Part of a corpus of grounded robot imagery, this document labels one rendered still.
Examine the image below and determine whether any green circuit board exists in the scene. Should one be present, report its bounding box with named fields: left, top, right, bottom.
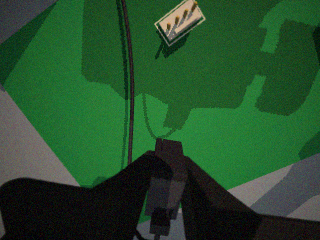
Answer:
left=0, top=0, right=320, bottom=190

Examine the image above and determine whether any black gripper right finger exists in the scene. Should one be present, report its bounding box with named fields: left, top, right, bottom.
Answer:
left=181, top=156, right=320, bottom=240

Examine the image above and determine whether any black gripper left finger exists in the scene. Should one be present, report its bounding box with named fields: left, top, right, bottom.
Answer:
left=0, top=150, right=154, bottom=240

